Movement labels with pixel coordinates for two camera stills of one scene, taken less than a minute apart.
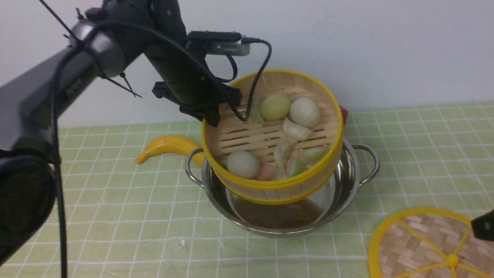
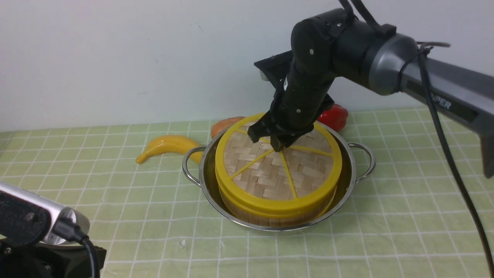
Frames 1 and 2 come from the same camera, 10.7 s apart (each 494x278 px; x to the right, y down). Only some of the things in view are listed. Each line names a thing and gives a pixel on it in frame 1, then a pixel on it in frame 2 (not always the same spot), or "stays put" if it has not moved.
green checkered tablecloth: [124, 219] stays put
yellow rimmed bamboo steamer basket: [284, 143] → [268, 212]
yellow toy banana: [175, 144] stays put
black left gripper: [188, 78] → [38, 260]
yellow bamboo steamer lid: [430, 243] → [253, 175]
